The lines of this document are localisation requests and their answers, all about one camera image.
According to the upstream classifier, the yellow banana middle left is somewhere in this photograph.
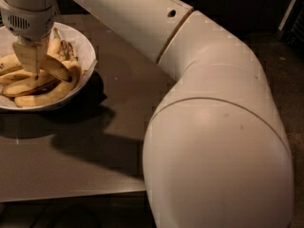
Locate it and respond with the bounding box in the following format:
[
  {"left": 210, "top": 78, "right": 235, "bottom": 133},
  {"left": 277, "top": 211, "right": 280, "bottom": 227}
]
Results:
[{"left": 2, "top": 71, "right": 58, "bottom": 97}]

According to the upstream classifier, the white bowl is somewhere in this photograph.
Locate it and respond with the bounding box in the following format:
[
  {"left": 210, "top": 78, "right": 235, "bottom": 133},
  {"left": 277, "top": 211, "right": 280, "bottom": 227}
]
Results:
[{"left": 0, "top": 22, "right": 97, "bottom": 113}]

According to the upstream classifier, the yellow banana far left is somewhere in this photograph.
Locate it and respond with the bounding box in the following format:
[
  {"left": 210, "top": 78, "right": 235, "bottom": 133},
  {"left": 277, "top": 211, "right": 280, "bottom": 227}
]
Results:
[{"left": 0, "top": 69, "right": 33, "bottom": 85}]

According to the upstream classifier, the yellow banana top back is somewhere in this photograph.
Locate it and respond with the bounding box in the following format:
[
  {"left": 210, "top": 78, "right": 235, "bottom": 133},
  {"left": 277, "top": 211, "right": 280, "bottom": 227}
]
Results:
[{"left": 47, "top": 28, "right": 61, "bottom": 55}]

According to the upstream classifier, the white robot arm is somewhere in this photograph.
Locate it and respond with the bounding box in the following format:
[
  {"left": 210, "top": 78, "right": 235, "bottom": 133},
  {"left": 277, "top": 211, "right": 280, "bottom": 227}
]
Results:
[{"left": 1, "top": 0, "right": 294, "bottom": 228}]

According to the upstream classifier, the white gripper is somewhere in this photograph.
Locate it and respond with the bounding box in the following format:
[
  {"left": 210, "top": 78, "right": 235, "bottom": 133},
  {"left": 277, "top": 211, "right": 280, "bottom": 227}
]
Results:
[{"left": 0, "top": 0, "right": 54, "bottom": 74}]

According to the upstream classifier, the large curved yellow banana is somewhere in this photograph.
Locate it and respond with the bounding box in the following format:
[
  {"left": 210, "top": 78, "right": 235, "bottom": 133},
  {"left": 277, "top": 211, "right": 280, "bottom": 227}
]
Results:
[{"left": 0, "top": 53, "right": 71, "bottom": 82}]

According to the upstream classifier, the yellow banana right side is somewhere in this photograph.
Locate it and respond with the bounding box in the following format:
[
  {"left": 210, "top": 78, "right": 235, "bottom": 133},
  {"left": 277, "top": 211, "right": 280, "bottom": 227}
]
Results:
[{"left": 14, "top": 61, "right": 82, "bottom": 107}]

